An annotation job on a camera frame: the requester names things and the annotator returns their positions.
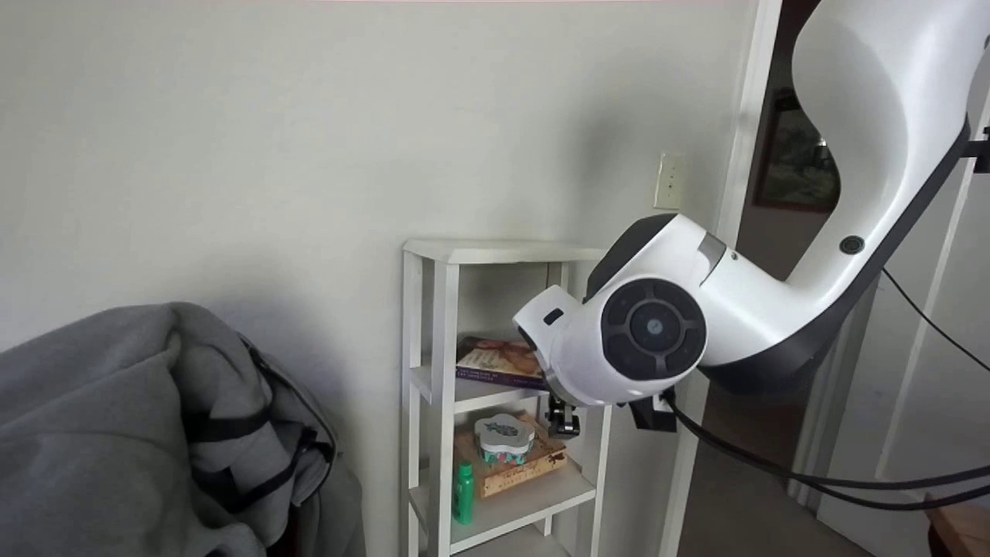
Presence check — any white shelf unit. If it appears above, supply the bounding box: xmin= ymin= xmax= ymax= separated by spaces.
xmin=398 ymin=239 xmax=613 ymax=557

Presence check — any white light switch plate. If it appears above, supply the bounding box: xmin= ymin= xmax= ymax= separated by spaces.
xmin=654 ymin=153 xmax=686 ymax=211

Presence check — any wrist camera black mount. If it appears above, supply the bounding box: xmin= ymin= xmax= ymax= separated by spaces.
xmin=630 ymin=395 xmax=677 ymax=435

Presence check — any paperback book with orange cover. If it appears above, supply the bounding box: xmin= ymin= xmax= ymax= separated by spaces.
xmin=455 ymin=338 xmax=548 ymax=391

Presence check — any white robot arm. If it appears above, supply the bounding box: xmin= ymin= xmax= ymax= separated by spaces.
xmin=513 ymin=0 xmax=990 ymax=429

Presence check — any small green bottle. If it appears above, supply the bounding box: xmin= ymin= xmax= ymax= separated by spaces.
xmin=453 ymin=461 xmax=476 ymax=527

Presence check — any grey hoodie garment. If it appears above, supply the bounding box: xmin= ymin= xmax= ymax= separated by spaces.
xmin=0 ymin=303 xmax=365 ymax=557

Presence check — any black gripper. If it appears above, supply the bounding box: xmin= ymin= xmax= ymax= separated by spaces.
xmin=546 ymin=394 xmax=583 ymax=441

